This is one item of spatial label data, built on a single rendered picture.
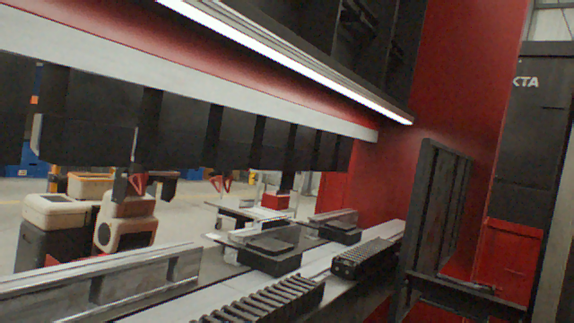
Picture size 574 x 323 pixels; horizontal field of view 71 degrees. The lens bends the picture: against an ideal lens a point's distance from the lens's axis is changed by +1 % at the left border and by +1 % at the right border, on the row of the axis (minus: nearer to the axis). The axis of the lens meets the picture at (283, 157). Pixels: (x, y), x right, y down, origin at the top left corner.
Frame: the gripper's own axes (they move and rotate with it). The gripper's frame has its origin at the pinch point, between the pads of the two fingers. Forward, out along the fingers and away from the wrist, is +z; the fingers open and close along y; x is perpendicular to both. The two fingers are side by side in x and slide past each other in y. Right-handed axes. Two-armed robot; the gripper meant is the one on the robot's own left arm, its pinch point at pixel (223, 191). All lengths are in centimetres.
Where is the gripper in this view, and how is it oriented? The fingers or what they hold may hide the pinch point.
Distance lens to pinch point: 183.7
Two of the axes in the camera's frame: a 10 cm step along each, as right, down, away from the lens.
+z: 2.1, 9.5, -2.2
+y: 5.8, 0.6, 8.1
